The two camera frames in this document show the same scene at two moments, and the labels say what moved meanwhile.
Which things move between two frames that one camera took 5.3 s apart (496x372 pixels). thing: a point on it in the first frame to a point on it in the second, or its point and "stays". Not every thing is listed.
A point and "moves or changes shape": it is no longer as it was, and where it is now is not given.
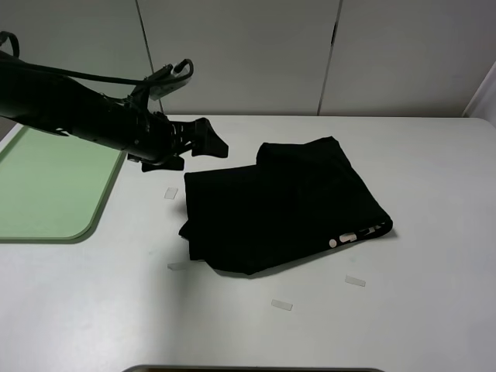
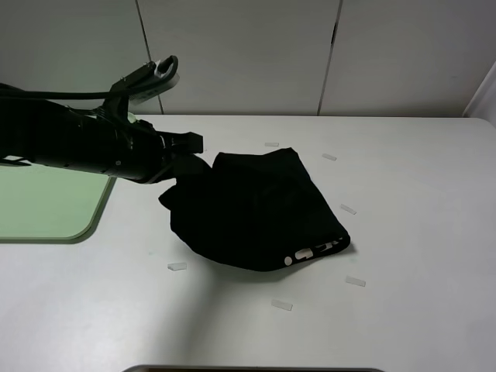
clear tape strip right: (354, 280) stays
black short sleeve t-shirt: (297, 201) moves or changes shape
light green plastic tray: (53, 186) stays
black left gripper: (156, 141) to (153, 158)
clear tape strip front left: (177, 266) stays
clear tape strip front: (283, 305) stays
